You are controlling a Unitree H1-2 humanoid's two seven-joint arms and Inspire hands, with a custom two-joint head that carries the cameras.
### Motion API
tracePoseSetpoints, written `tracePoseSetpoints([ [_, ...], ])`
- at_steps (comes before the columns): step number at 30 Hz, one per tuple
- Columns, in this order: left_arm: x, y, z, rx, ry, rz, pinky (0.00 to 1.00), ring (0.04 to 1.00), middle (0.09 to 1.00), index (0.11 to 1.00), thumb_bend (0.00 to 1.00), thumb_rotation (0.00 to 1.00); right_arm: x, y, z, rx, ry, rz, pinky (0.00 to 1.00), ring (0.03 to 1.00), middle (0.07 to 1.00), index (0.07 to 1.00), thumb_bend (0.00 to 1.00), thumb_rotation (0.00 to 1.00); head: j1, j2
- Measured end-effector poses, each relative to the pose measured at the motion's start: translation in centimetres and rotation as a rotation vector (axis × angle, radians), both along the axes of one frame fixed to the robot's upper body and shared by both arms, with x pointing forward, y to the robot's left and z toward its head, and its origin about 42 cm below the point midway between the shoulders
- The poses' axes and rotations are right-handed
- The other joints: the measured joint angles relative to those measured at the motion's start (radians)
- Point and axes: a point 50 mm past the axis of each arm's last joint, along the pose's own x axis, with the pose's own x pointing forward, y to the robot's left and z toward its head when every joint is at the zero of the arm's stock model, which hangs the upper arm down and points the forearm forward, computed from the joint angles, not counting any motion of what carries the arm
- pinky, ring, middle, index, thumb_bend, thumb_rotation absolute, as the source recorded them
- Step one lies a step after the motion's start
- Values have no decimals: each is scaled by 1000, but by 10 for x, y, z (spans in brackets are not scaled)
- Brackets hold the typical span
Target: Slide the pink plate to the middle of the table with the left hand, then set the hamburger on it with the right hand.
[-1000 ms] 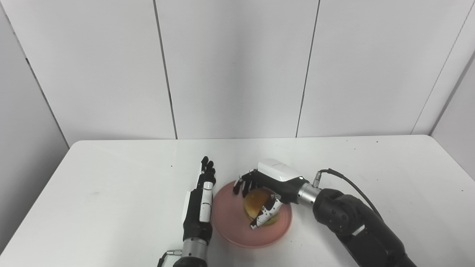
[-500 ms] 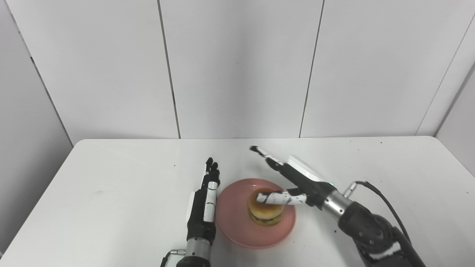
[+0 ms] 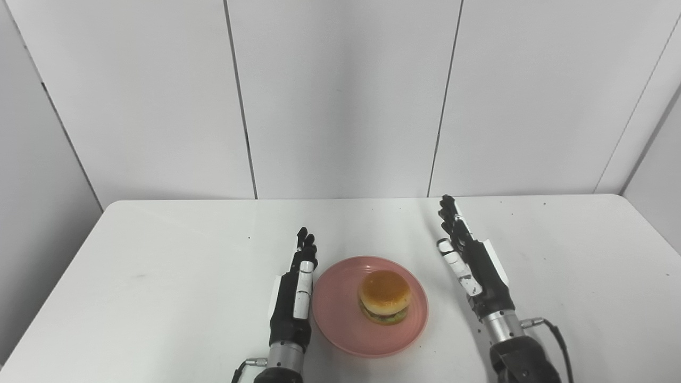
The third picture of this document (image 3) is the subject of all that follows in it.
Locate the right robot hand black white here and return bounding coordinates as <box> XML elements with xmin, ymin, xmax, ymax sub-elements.
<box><xmin>436</xmin><ymin>195</ymin><xmax>517</xmax><ymax>322</ymax></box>

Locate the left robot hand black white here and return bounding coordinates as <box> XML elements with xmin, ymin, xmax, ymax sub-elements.
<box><xmin>268</xmin><ymin>227</ymin><xmax>319</xmax><ymax>353</ymax></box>

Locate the pink round plate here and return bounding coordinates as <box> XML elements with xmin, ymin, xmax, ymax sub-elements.
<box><xmin>312</xmin><ymin>256</ymin><xmax>429</xmax><ymax>358</ymax></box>

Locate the toy hamburger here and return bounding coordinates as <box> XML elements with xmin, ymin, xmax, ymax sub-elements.
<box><xmin>358</xmin><ymin>270</ymin><xmax>412</xmax><ymax>326</ymax></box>

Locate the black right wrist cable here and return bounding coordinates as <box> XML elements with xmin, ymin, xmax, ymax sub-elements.
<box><xmin>520</xmin><ymin>317</ymin><xmax>575</xmax><ymax>383</ymax></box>

